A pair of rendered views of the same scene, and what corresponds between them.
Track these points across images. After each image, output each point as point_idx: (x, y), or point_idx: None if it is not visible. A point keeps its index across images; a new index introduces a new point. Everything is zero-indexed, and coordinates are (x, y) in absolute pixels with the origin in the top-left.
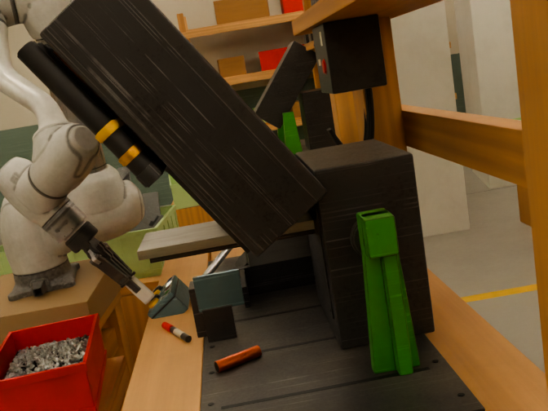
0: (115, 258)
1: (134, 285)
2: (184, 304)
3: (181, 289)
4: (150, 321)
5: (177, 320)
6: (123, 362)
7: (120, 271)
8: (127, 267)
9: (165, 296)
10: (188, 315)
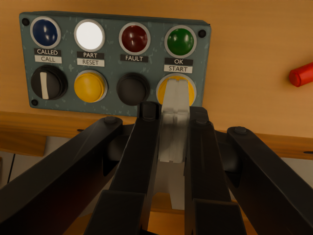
0: (132, 178)
1: (208, 118)
2: (204, 21)
3: (108, 15)
4: (216, 119)
5: (245, 54)
6: (155, 210)
7: (268, 154)
8: (103, 129)
9: (200, 50)
10: (231, 28)
